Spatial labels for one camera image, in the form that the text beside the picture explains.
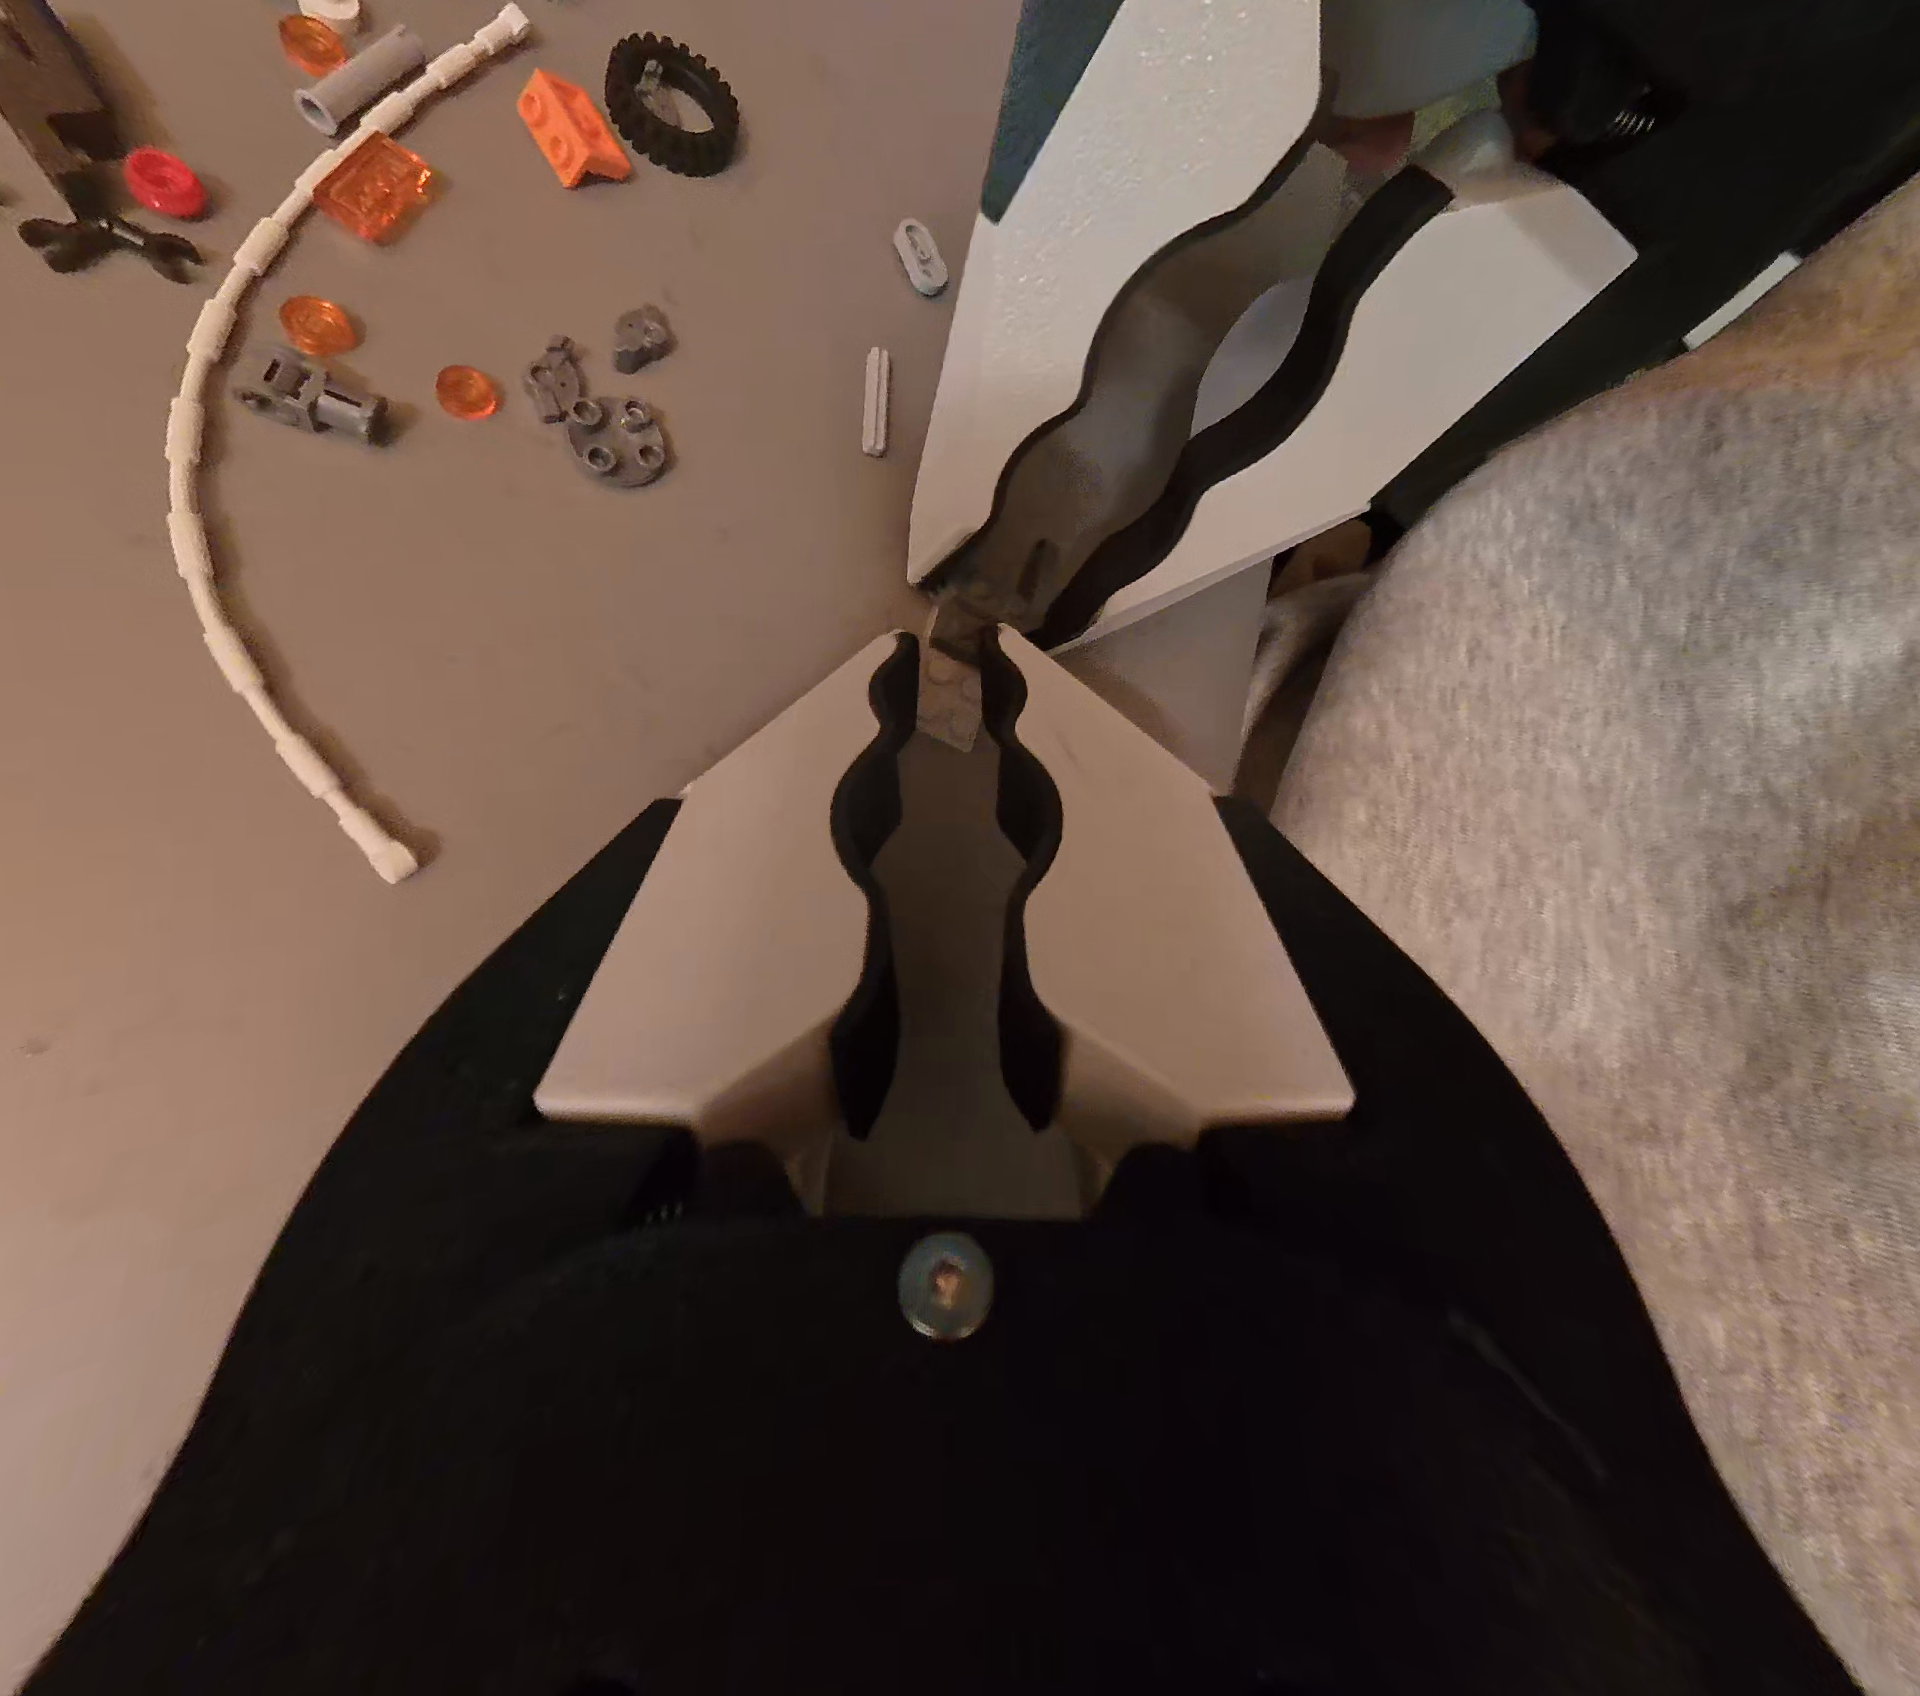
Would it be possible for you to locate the dark grey round lego plate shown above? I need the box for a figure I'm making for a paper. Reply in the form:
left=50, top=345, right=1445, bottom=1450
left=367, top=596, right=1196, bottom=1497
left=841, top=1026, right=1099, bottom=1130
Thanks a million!
left=565, top=393, right=675, bottom=491

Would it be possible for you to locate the grey lego assembly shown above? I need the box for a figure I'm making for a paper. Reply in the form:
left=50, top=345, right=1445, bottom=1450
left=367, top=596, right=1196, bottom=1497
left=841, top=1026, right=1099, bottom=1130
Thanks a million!
left=917, top=531, right=1003, bottom=760

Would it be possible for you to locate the dark grey technic connector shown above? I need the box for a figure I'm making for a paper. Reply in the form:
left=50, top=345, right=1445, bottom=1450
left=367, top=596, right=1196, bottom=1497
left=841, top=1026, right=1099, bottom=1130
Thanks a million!
left=232, top=345, right=391, bottom=446

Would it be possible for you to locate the grey lego tube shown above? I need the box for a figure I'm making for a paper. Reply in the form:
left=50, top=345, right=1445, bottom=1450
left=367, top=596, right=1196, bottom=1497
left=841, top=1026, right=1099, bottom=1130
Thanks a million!
left=294, top=24, right=427, bottom=138

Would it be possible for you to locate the small black lego tire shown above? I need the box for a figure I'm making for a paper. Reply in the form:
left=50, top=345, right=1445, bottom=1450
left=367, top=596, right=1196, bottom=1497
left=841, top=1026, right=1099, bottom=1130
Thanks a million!
left=604, top=30, right=742, bottom=180

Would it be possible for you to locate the orange lego bracket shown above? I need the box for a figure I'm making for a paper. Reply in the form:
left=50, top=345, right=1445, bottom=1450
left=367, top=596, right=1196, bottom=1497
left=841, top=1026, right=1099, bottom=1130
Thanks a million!
left=516, top=67, right=632, bottom=190

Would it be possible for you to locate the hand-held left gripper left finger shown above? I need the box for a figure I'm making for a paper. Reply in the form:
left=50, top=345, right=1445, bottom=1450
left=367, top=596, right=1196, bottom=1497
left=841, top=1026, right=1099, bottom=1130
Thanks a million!
left=531, top=630, right=939, bottom=1217

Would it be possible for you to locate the black lego claw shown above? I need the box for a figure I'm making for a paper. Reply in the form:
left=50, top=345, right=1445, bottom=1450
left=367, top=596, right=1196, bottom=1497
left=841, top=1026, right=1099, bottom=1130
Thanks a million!
left=17, top=210, right=201, bottom=279

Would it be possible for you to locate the red round lego stud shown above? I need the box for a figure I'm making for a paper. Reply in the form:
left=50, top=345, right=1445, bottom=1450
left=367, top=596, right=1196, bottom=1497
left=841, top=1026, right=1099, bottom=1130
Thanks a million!
left=122, top=145, right=211, bottom=219

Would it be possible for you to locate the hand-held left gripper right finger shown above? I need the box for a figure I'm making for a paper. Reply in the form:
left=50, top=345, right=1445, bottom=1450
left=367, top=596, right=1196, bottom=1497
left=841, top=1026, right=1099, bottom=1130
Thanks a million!
left=982, top=627, right=1359, bottom=1209

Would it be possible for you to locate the person's grey sweatshirt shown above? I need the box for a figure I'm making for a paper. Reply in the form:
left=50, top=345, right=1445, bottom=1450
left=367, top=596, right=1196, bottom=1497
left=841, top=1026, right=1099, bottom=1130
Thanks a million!
left=1243, top=172, right=1920, bottom=1696

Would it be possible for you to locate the white flexible lego chain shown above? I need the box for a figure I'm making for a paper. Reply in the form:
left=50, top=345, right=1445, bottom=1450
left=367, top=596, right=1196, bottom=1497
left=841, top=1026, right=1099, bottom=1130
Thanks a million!
left=164, top=0, right=533, bottom=886

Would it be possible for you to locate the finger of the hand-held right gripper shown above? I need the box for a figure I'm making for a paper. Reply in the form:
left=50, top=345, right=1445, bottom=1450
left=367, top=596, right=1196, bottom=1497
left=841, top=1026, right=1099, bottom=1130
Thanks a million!
left=1033, top=112, right=1641, bottom=798
left=904, top=0, right=1340, bottom=596

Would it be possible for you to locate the transparent orange square tile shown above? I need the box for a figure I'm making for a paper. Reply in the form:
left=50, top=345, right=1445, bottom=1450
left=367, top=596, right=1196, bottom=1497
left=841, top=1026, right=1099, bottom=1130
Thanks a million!
left=312, top=131, right=438, bottom=246

